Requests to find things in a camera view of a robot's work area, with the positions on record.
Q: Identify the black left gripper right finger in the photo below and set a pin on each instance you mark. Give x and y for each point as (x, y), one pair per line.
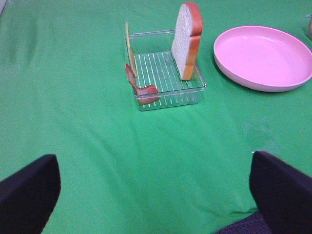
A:
(282, 193)

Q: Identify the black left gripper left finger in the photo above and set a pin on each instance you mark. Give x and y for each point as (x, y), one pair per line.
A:
(28, 197)

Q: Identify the yellow cheese slice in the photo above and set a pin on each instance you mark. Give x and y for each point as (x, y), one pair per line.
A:
(130, 52)

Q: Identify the green tablecloth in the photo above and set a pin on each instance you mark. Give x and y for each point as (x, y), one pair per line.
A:
(180, 170)

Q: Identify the pink round plate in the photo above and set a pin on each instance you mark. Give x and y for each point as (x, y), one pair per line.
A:
(263, 58)

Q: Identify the clear right plastic tray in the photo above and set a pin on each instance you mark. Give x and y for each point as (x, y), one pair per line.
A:
(308, 31)

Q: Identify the clear plastic tray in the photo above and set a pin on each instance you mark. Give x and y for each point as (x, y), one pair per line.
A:
(308, 31)
(155, 65)

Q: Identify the clear left plastic tray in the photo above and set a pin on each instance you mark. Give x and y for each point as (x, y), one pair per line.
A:
(155, 65)

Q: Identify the upright bread slice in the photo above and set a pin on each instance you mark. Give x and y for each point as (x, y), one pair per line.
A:
(188, 30)

